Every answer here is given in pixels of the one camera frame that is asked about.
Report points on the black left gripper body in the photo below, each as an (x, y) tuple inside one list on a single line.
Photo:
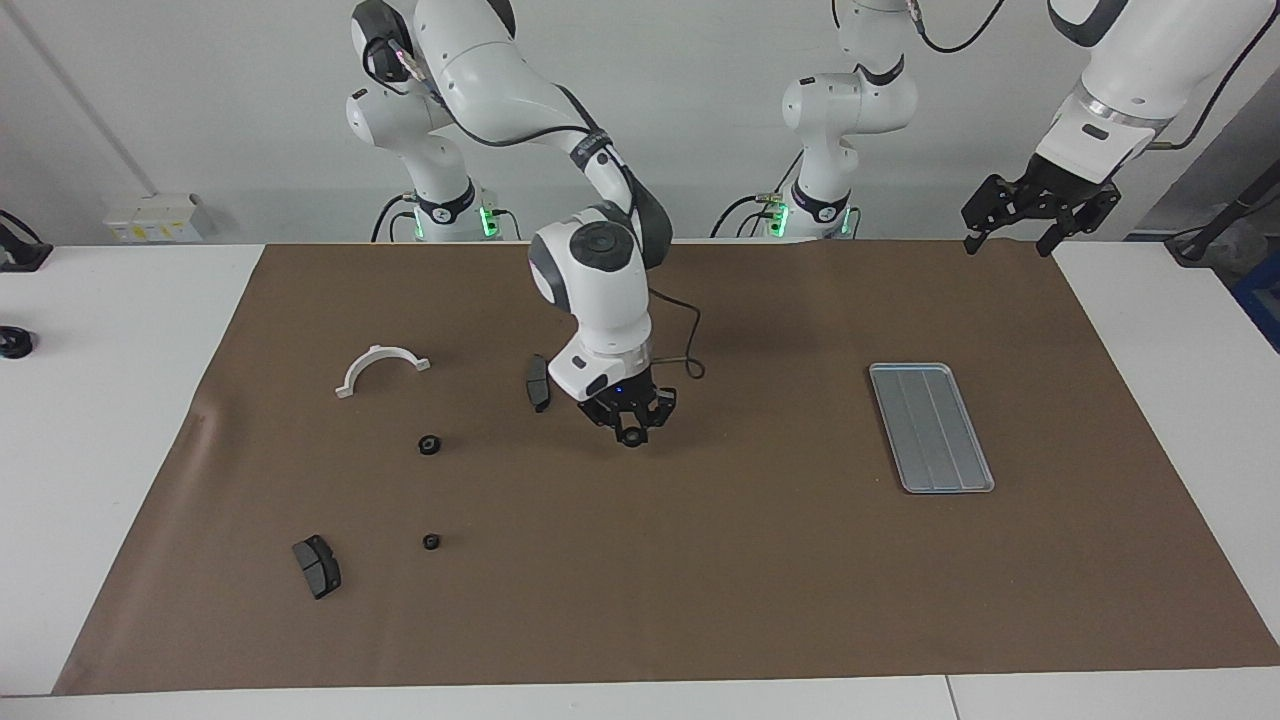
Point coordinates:
[(1055, 190)]

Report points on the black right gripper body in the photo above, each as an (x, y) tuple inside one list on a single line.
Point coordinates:
[(625, 400)]

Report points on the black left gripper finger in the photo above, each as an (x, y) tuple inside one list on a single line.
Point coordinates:
[(990, 200), (1085, 208)]

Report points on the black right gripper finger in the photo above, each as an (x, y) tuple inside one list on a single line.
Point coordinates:
[(657, 412), (614, 424)]

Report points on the small black nut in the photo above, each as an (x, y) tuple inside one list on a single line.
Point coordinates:
[(632, 438)]

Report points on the large black bearing gear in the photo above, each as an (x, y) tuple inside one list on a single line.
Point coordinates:
[(430, 444)]

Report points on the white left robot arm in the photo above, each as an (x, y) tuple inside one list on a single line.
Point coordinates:
[(850, 105)]

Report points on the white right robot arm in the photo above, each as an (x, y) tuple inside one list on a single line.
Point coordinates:
[(600, 280)]

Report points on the silver ribbed metal tray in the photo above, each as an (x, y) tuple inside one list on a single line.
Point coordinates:
[(930, 430)]

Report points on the long dark brake pad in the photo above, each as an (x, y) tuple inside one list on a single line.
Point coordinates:
[(537, 385)]

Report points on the black stand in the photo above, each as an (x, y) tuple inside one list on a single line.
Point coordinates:
[(1225, 218)]

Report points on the brown table mat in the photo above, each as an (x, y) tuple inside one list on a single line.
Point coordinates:
[(700, 560)]

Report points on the blue box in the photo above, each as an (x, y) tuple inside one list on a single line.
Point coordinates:
[(1262, 300)]

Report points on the short dark brake pad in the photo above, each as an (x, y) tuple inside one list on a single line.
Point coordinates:
[(318, 568)]

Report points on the small black round object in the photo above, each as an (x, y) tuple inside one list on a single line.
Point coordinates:
[(15, 342)]

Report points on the white wall socket box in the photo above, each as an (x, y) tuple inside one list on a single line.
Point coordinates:
[(155, 218)]

